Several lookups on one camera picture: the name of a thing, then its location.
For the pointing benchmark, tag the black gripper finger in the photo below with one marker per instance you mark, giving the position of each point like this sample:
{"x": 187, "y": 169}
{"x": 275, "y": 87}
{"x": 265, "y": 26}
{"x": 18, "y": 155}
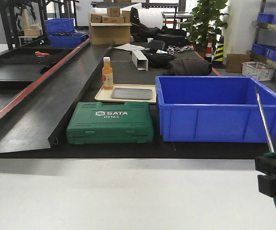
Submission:
{"x": 272, "y": 187}
{"x": 266, "y": 165}

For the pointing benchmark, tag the small grey metal tray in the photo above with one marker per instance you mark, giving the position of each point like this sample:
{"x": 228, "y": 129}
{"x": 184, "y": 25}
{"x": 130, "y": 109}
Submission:
{"x": 132, "y": 93}

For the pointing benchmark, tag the beige plastic tray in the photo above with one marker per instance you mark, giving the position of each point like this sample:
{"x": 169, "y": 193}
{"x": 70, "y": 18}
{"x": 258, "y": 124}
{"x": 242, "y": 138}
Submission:
{"x": 105, "y": 95}

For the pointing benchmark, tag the large blue plastic bin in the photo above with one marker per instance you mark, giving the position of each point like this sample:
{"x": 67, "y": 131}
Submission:
{"x": 214, "y": 109}

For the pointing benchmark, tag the white patterned basket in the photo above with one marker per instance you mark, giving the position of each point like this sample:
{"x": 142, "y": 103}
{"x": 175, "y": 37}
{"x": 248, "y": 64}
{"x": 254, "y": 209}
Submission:
{"x": 257, "y": 70}

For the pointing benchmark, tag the metal shelf with blue bins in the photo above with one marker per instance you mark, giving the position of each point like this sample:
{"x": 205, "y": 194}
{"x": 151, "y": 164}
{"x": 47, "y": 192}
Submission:
{"x": 264, "y": 42}

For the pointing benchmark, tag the striped traffic cone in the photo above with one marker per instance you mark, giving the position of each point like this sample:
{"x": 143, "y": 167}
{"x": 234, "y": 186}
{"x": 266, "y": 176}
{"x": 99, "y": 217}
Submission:
{"x": 208, "y": 51}

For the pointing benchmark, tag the dark bag on belt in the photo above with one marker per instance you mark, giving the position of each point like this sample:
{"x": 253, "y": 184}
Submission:
{"x": 188, "y": 67}

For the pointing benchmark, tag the green potted plant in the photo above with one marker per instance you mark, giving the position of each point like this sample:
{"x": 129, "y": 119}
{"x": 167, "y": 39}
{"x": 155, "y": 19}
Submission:
{"x": 207, "y": 22}

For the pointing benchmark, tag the white rectangular tube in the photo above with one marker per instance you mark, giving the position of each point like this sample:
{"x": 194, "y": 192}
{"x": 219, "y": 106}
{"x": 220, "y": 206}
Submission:
{"x": 140, "y": 60}

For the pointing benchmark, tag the green SATA tool case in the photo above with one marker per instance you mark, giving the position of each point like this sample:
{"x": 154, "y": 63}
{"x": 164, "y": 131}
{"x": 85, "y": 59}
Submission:
{"x": 96, "y": 123}

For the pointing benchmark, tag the orange juice bottle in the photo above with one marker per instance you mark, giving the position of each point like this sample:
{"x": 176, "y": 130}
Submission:
{"x": 107, "y": 74}

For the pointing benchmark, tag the large cardboard box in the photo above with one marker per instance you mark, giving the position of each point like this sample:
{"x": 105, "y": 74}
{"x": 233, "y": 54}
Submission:
{"x": 105, "y": 33}

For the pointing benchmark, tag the blue bin far left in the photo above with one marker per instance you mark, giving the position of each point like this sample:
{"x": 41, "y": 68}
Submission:
{"x": 61, "y": 33}

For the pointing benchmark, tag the black conveyor belt with roller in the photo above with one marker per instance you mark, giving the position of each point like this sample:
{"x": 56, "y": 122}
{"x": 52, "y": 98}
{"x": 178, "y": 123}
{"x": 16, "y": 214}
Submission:
{"x": 36, "y": 126}

